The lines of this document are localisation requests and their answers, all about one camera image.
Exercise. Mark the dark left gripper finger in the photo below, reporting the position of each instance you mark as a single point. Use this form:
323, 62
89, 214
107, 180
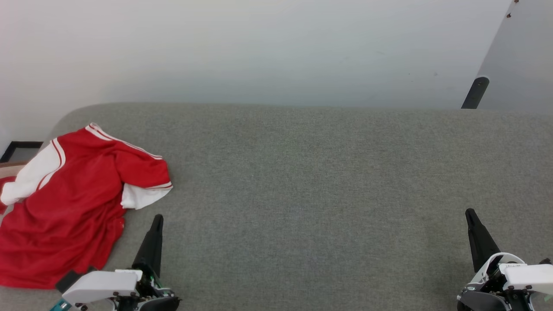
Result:
151, 248

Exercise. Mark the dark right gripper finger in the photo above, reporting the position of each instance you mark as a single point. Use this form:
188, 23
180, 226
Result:
480, 242

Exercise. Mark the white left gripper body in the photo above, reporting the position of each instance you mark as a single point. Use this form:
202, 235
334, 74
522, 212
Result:
101, 286

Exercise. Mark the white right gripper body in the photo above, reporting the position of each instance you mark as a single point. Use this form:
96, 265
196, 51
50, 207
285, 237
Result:
527, 276

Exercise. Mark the red and white jersey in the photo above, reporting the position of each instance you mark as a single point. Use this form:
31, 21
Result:
73, 207

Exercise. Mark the brown board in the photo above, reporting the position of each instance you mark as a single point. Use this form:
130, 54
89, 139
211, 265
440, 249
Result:
11, 169

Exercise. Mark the black slanted pole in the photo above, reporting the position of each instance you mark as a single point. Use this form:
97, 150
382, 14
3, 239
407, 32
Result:
475, 93

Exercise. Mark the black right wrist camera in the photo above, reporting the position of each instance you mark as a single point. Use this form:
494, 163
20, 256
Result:
545, 261

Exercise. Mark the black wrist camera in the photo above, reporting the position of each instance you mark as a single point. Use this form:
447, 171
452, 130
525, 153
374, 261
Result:
69, 279
545, 261

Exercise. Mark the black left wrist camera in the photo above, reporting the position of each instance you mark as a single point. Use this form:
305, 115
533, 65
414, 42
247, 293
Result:
69, 279

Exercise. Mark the black frame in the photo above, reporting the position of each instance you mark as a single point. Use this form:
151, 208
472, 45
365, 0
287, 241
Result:
8, 152

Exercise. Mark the grey wall panel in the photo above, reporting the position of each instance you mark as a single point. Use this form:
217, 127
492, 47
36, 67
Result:
522, 60

